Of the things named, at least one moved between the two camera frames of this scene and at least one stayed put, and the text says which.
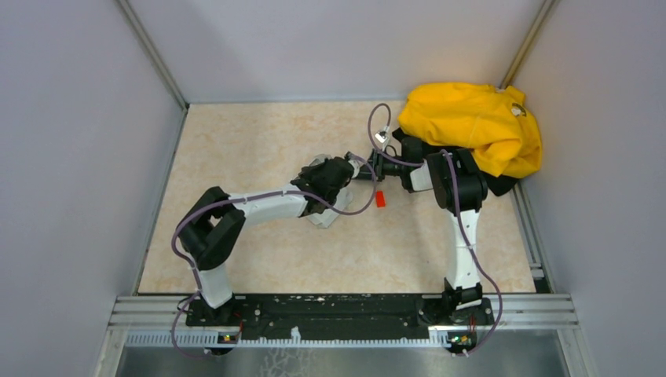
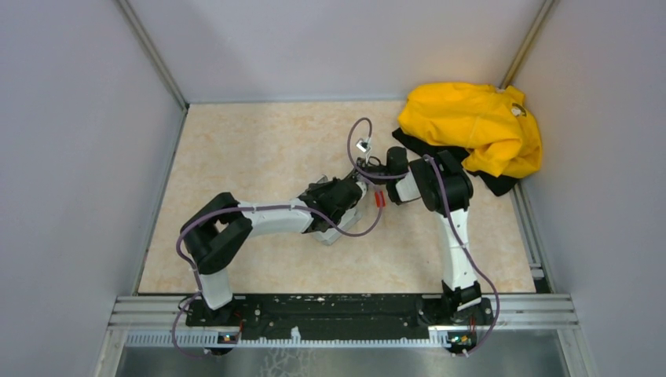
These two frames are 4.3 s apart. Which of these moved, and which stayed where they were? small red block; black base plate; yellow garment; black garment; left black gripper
Moved: left black gripper
Stayed: black base plate; black garment; small red block; yellow garment
